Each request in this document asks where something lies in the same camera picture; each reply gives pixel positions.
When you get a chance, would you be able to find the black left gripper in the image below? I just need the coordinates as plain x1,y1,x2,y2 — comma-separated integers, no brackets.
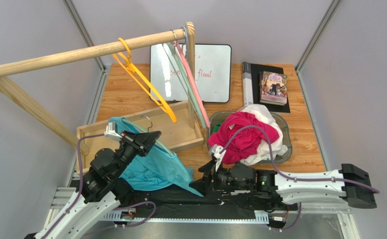
112,129,161,178

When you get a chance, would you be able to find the sage green hanger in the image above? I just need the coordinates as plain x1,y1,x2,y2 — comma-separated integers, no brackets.
120,115,177,157

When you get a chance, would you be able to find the light blue t shirt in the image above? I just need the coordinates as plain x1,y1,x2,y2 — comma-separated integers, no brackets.
109,117,203,198

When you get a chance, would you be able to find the magenta t shirt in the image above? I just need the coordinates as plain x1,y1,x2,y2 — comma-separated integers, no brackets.
207,110,287,165

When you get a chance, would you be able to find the pink hanger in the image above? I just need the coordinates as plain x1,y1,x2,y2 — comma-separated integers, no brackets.
175,41,210,128

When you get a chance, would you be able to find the yellow plastic hanger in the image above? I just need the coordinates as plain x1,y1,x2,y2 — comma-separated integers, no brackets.
112,38,177,123

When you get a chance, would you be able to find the pale green hanger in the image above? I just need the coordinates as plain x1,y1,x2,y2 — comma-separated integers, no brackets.
167,30,203,128

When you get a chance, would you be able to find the white t shirt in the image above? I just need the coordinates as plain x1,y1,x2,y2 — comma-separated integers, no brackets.
238,104,288,166

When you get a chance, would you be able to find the light blue wire hanger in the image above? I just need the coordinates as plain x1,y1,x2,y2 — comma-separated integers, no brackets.
181,26,190,65

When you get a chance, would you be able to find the green t shirt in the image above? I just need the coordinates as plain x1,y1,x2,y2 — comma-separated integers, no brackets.
211,120,224,134

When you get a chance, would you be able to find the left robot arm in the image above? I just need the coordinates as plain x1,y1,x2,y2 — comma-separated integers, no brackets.
26,131,161,239

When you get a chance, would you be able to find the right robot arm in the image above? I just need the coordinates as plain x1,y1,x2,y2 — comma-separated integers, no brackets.
190,161,377,209

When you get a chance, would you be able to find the wooden clothes rack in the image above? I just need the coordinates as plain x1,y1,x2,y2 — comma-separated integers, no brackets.
0,21,205,173

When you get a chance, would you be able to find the clear blue plastic tub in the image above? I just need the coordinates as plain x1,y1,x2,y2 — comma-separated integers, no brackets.
206,111,293,163

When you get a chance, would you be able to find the white board with red writing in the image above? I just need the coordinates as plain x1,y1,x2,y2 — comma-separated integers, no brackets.
150,44,232,103

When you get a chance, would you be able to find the illustrated paperback book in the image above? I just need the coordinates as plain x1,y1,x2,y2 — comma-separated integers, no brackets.
259,71,288,106

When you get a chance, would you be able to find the black binder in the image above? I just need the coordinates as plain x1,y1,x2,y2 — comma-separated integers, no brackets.
242,62,290,113

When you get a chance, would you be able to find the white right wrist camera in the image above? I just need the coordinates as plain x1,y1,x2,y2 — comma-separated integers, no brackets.
209,144,226,172

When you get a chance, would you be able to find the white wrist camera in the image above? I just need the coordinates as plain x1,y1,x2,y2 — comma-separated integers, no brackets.
104,122,122,141
209,144,226,172

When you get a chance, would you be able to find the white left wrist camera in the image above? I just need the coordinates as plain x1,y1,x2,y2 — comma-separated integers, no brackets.
104,122,122,141

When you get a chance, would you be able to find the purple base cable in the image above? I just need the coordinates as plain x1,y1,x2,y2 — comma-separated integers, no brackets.
87,200,157,233

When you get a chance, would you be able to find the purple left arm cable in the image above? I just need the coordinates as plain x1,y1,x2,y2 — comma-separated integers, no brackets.
40,133,106,239

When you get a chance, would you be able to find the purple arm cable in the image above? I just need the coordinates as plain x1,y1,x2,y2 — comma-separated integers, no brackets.
40,133,106,239
220,125,381,194

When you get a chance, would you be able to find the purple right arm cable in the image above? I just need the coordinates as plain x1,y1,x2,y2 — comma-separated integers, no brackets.
220,125,381,194

